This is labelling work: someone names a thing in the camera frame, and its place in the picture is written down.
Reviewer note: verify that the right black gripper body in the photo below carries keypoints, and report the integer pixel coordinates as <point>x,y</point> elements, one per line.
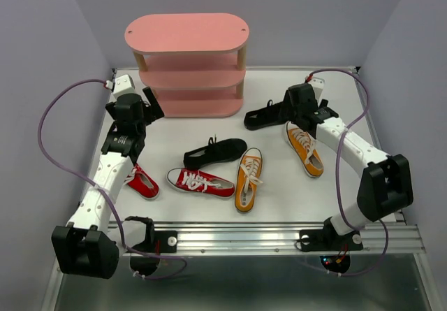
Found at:
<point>293,116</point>

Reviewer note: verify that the orange sneaker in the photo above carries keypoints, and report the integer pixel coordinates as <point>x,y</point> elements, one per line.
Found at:
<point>248,179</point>
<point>305,148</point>

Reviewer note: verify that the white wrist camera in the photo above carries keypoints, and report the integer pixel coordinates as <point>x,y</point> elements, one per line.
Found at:
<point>120,86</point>
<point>317,85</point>

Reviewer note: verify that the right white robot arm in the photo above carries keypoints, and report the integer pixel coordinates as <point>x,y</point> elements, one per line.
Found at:
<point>385,180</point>

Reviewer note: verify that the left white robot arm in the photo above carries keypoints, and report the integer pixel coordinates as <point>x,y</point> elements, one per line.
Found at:
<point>82,246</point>

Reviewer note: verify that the aluminium front rail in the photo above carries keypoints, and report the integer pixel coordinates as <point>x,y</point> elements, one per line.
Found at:
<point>278,239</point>

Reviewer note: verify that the pink three-tier shoe shelf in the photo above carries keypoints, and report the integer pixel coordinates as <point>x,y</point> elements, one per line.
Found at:
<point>195,63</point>

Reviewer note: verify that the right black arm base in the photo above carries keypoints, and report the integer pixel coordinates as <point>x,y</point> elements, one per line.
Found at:
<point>328,244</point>

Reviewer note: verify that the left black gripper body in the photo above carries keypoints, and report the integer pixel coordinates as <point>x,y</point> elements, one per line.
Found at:
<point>147,119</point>

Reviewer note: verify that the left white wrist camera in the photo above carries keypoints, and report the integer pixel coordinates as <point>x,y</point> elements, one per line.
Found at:
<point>120,86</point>

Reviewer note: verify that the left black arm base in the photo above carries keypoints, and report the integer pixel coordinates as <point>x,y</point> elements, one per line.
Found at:
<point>142,235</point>

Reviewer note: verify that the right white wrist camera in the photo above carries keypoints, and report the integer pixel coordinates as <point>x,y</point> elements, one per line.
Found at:
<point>317,85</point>

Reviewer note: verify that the black canvas shoe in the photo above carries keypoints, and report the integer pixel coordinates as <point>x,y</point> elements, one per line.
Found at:
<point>215,152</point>
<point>271,115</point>

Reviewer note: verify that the red sneaker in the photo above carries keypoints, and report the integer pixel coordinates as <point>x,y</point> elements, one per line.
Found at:
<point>140,182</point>
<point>199,182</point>

